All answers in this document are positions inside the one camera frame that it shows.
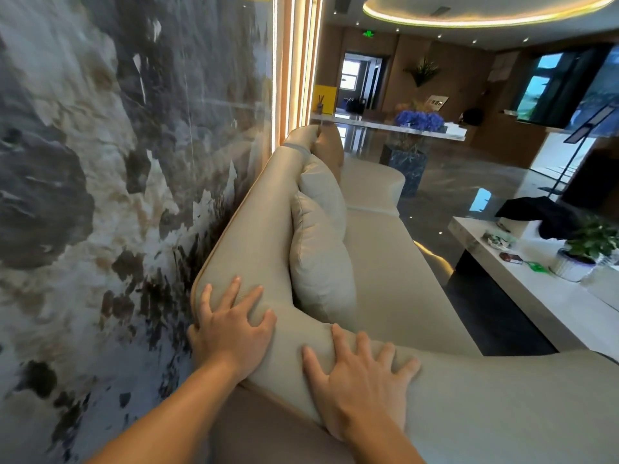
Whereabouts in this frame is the ring ceiling light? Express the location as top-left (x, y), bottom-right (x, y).
top-left (362, 0), bottom-right (619, 29)

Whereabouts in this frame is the beige fabric sofa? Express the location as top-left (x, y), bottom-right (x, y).
top-left (190, 124), bottom-right (619, 464)

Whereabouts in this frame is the white box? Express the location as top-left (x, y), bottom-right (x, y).
top-left (580, 264), bottom-right (619, 311)

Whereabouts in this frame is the person's left hand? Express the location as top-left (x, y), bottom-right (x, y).
top-left (187, 276), bottom-right (277, 382)

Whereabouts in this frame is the patterned small pouch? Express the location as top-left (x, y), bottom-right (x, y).
top-left (483, 230), bottom-right (518, 253)

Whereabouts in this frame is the beige square cushion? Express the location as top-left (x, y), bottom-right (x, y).
top-left (289, 190), bottom-right (359, 330)
top-left (297, 154), bottom-right (348, 242)

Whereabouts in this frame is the person's right hand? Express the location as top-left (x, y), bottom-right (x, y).
top-left (302, 324), bottom-right (422, 443)

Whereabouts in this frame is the wall green plant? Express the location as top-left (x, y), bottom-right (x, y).
top-left (404, 56), bottom-right (442, 88)

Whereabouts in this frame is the potted green plant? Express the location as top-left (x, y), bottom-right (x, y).
top-left (550, 215), bottom-right (619, 284)

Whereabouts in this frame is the white coffee table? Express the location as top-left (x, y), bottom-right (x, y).
top-left (447, 216), bottom-right (619, 368)

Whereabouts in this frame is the person's left forearm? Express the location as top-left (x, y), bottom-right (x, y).
top-left (86, 357), bottom-right (242, 464)

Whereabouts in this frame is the dark marble pedestal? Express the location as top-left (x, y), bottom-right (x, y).
top-left (379, 142), bottom-right (429, 198)

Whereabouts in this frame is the long white counter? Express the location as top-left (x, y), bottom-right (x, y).
top-left (309, 113), bottom-right (468, 142)

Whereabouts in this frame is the blue flower bouquet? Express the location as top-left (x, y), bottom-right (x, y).
top-left (394, 110), bottom-right (446, 133)

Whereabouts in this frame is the lit wooden slat panel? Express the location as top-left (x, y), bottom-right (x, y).
top-left (272, 0), bottom-right (325, 143)

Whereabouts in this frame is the yellow panel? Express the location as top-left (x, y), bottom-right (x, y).
top-left (311, 84), bottom-right (339, 116)

